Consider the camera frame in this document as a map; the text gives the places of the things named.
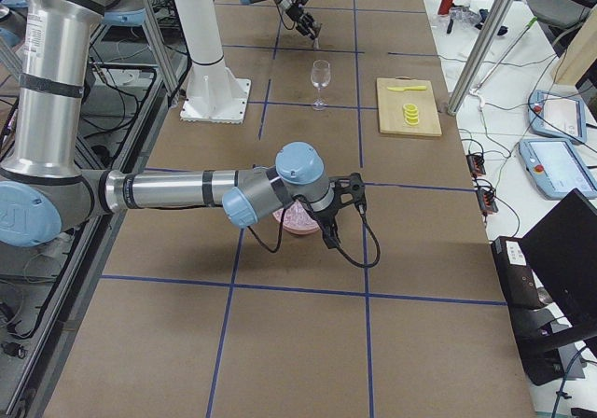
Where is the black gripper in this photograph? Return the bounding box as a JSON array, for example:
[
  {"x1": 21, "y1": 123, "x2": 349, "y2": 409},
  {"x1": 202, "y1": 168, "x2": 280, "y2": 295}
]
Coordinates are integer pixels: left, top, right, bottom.
[
  {"x1": 286, "y1": 0, "x2": 322, "y2": 41},
  {"x1": 321, "y1": 173, "x2": 365, "y2": 231}
]

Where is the clear wine glass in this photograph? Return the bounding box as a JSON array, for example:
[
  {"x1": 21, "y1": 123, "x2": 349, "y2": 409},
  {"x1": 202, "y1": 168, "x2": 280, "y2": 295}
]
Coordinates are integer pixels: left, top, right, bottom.
[{"x1": 311, "y1": 60, "x2": 331, "y2": 111}]

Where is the clear ice cubes pile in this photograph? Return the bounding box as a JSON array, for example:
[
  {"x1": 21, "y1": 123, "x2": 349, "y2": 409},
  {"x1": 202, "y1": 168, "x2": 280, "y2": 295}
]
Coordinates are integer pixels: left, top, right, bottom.
[{"x1": 283, "y1": 202, "x2": 318, "y2": 233}]

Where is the pink plastic bowl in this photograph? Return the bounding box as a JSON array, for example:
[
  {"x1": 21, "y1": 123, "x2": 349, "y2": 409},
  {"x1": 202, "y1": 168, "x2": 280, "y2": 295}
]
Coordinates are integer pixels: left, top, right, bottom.
[{"x1": 272, "y1": 201, "x2": 320, "y2": 235}]

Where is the wooden cutting board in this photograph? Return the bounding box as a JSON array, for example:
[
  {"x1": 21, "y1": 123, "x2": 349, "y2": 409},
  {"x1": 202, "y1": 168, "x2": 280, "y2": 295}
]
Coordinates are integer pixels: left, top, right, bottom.
[{"x1": 376, "y1": 77, "x2": 442, "y2": 137}]

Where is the yellow plastic knife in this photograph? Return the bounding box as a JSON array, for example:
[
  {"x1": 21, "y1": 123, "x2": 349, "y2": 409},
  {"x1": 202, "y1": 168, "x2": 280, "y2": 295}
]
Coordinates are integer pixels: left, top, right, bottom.
[{"x1": 386, "y1": 85, "x2": 427, "y2": 92}]

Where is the teach pendant near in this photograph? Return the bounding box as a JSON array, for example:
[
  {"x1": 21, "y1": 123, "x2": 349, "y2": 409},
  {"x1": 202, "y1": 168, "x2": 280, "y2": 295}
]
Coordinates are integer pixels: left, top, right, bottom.
[{"x1": 518, "y1": 138, "x2": 596, "y2": 200}]

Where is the teach pendant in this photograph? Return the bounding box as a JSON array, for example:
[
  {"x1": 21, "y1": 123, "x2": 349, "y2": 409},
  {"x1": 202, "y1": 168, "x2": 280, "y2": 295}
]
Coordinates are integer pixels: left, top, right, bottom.
[
  {"x1": 528, "y1": 90, "x2": 588, "y2": 145},
  {"x1": 518, "y1": 138, "x2": 596, "y2": 200}
]

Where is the long pink rod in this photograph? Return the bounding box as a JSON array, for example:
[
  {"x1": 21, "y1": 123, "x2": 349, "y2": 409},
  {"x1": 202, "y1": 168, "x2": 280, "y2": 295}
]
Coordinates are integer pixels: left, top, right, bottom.
[{"x1": 469, "y1": 16, "x2": 537, "y2": 96}]

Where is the teach pendant far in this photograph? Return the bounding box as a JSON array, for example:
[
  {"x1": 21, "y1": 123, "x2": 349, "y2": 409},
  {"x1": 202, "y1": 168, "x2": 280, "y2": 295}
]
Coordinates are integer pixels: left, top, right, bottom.
[{"x1": 528, "y1": 90, "x2": 588, "y2": 145}]

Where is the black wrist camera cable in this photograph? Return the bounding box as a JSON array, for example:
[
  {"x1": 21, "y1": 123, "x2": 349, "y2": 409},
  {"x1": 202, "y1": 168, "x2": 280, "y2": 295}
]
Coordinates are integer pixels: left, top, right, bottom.
[{"x1": 244, "y1": 196, "x2": 382, "y2": 269}]

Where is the white camera mast pillar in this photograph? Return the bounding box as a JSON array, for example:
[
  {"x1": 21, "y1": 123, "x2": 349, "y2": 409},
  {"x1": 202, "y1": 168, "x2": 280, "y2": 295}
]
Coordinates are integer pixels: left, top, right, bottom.
[{"x1": 174, "y1": 0, "x2": 251, "y2": 124}]

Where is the aluminium frame post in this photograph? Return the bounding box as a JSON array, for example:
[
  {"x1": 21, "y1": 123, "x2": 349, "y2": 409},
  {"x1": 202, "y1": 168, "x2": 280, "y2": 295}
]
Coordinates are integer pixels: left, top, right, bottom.
[{"x1": 446, "y1": 0, "x2": 514, "y2": 117}]

